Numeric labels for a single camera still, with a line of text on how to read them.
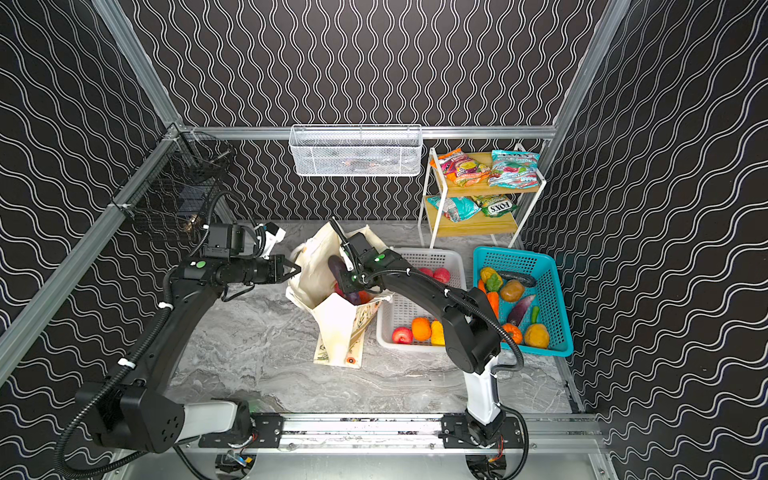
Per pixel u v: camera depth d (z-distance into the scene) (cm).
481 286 99
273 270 66
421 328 86
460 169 84
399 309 95
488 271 101
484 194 95
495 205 100
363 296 86
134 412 39
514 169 84
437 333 86
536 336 87
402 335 85
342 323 69
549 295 92
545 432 77
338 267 86
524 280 100
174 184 94
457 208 100
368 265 65
